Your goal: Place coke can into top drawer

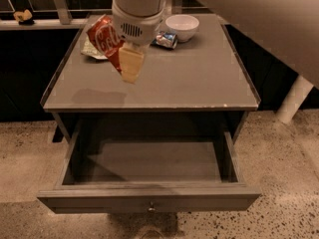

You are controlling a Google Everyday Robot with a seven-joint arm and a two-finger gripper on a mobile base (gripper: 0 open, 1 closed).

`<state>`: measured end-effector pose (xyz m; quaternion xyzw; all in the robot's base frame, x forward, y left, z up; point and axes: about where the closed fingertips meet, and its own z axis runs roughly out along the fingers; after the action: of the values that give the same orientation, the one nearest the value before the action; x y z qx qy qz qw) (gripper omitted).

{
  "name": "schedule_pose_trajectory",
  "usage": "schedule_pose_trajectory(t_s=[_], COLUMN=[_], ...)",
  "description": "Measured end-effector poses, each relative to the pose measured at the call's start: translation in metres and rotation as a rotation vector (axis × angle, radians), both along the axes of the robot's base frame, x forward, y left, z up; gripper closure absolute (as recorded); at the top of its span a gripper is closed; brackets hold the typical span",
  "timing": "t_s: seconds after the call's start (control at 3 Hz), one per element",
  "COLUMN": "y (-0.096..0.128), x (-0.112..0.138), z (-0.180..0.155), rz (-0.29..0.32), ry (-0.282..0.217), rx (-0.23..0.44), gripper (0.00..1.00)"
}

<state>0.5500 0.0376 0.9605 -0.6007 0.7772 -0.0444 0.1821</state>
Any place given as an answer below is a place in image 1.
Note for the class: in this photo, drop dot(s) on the grey cabinet with top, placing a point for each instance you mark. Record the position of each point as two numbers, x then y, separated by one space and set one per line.
202 74

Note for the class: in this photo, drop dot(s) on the red coke can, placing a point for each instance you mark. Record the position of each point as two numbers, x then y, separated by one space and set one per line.
105 39

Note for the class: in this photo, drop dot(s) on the crushed blue soda can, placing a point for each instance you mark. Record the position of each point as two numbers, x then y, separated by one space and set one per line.
165 39

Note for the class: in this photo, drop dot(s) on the green chip bag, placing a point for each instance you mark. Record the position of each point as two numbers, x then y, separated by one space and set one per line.
90 50

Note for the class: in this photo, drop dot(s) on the metal drawer knob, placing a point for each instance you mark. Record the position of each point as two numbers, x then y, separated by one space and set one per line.
151 208

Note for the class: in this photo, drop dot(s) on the metal window railing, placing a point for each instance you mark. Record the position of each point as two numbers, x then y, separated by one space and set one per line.
52 14

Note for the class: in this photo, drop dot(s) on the white bowl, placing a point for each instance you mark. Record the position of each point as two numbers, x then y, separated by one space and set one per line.
184 26

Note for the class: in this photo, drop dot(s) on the small yellow object on ledge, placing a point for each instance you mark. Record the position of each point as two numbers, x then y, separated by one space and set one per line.
24 17

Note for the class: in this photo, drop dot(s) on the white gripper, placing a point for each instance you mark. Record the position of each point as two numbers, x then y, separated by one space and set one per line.
136 29

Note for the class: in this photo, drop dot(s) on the open grey top drawer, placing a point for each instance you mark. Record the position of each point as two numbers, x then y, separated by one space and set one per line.
121 174

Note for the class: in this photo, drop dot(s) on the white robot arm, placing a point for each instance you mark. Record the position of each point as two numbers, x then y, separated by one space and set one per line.
288 29

